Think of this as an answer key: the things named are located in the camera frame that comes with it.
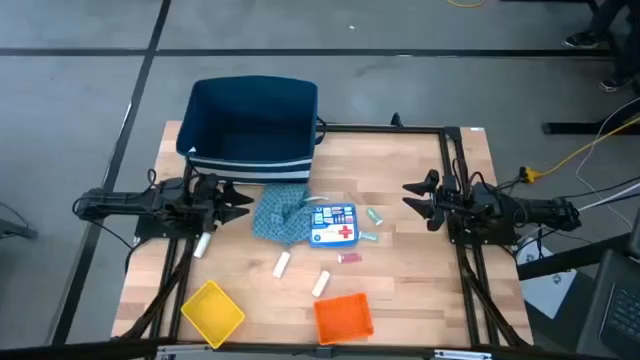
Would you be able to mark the person's leg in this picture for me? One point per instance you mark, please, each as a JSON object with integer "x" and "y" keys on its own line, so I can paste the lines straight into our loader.
{"x": 612, "y": 15}

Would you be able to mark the black stand foot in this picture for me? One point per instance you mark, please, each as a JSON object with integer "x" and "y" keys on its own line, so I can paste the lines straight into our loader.
{"x": 15, "y": 230}

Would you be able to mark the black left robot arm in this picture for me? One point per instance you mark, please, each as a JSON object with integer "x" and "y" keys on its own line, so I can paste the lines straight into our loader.
{"x": 125, "y": 202}

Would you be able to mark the black slanted desk bar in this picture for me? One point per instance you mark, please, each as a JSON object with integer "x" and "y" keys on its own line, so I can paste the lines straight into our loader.
{"x": 570, "y": 259}

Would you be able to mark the black laptop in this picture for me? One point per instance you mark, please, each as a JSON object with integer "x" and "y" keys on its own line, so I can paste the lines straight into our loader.
{"x": 612, "y": 305}

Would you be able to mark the black desk foot bar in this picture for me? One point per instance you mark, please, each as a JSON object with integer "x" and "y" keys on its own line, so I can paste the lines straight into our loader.
{"x": 580, "y": 128}

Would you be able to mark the small red vial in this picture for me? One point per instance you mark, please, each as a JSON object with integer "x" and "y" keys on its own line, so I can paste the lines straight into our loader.
{"x": 349, "y": 258}

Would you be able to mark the black metal table frame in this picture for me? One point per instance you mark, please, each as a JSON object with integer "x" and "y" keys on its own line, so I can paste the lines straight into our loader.
{"x": 380, "y": 129}

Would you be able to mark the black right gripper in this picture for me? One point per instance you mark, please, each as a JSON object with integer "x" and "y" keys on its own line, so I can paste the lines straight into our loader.
{"x": 448, "y": 202}

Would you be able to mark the yellow plastic basket tray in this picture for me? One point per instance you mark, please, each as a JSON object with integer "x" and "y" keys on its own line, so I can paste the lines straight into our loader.
{"x": 212, "y": 314}

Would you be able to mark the person's shoe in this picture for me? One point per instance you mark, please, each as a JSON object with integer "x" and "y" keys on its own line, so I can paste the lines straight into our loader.
{"x": 616, "y": 84}
{"x": 581, "y": 40}

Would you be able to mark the white gauze roll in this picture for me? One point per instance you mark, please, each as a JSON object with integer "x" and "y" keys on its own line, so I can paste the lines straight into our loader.
{"x": 202, "y": 245}
{"x": 281, "y": 264}
{"x": 320, "y": 283}

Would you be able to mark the teal patterned cloth pouch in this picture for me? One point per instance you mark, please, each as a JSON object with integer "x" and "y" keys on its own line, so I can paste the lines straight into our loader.
{"x": 280, "y": 215}

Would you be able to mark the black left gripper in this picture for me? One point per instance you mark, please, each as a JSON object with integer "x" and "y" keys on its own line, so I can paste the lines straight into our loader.
{"x": 209, "y": 200}

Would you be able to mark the navy white-striped fabric bin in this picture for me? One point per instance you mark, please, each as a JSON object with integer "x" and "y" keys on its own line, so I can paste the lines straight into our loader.
{"x": 250, "y": 120}

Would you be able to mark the orange plastic basket tray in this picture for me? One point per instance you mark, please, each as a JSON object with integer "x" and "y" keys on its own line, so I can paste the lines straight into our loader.
{"x": 343, "y": 318}

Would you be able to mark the white flat box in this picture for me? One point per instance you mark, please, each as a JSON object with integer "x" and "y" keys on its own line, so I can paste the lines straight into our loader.
{"x": 547, "y": 287}

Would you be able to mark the small green vial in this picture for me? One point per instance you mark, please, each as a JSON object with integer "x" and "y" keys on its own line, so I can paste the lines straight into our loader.
{"x": 374, "y": 216}
{"x": 368, "y": 236}

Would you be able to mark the blue first aid kit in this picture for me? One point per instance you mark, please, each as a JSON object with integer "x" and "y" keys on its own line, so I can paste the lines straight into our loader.
{"x": 332, "y": 225}

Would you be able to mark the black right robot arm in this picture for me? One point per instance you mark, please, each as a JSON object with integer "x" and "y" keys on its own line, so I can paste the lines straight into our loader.
{"x": 530, "y": 210}

